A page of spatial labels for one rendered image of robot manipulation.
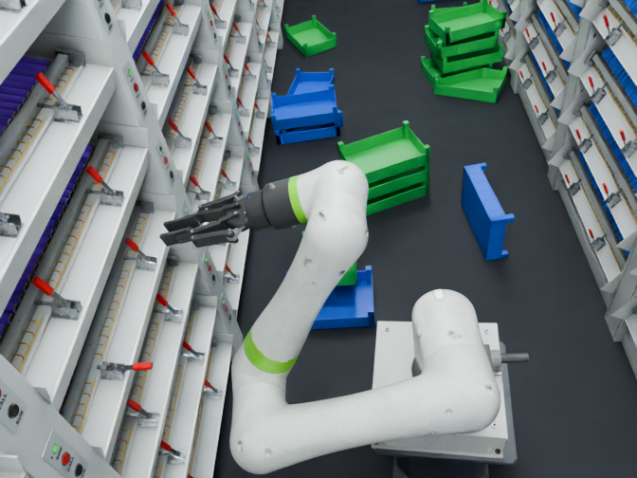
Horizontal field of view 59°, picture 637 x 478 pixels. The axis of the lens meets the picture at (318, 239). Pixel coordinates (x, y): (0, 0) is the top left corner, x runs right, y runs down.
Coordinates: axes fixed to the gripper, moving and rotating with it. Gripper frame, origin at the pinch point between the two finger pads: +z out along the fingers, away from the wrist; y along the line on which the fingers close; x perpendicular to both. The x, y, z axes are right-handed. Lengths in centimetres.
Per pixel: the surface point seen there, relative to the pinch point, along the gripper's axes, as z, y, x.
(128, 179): 7.0, 6.5, 10.9
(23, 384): 3.9, -43.7, 17.1
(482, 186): -63, 72, -74
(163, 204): 11.5, 17.6, -5.4
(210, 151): 18, 66, -25
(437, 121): -52, 142, -92
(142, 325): 9.9, -15.7, -8.7
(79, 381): 15.3, -30.4, -2.9
